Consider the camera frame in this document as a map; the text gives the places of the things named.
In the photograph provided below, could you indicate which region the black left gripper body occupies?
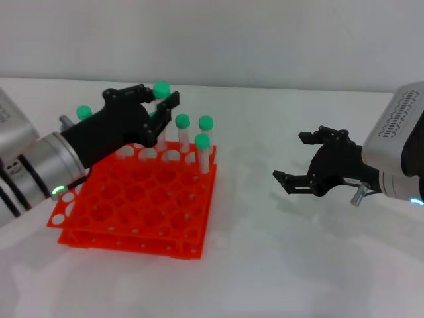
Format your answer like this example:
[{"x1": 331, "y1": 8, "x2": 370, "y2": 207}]
[{"x1": 61, "y1": 95, "x2": 156, "y2": 170}]

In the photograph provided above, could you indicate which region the right gripper cable with plug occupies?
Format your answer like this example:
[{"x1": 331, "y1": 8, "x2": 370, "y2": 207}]
[{"x1": 350, "y1": 182, "x2": 382, "y2": 207}]

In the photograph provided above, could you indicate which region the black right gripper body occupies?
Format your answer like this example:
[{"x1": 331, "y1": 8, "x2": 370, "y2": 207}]
[{"x1": 307, "y1": 141, "x2": 382, "y2": 198}]

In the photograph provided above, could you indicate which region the orange plastic test tube rack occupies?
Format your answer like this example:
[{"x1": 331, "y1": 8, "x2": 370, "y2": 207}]
[{"x1": 46, "y1": 140, "x2": 218, "y2": 261}]

